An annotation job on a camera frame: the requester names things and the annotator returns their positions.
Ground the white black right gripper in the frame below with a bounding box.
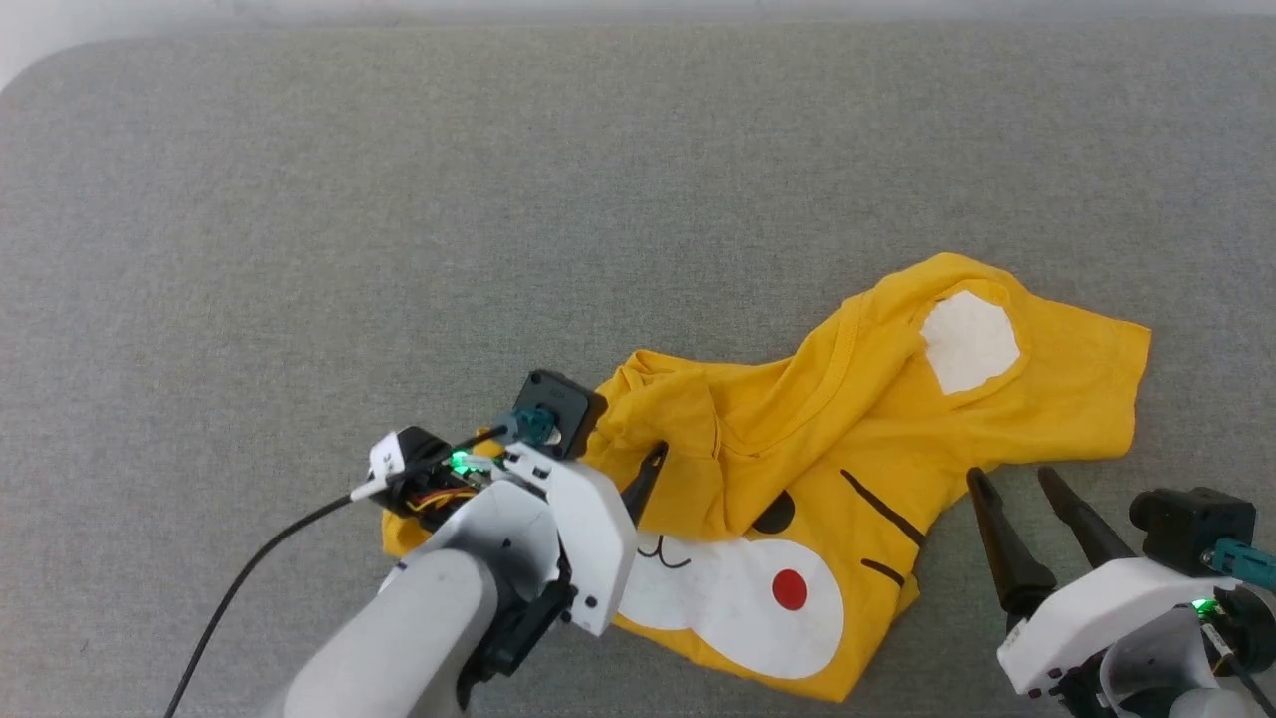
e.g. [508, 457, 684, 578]
[965, 465, 1240, 700]

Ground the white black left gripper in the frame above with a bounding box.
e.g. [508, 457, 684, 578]
[501, 441, 670, 638]

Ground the yellow cartoon face T-shirt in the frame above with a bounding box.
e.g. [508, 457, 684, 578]
[382, 251, 1153, 704]

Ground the teal camera cable connector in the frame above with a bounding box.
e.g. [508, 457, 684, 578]
[495, 407, 559, 447]
[1204, 538, 1276, 591]

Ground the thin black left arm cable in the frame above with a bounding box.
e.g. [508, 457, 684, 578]
[162, 427, 511, 718]

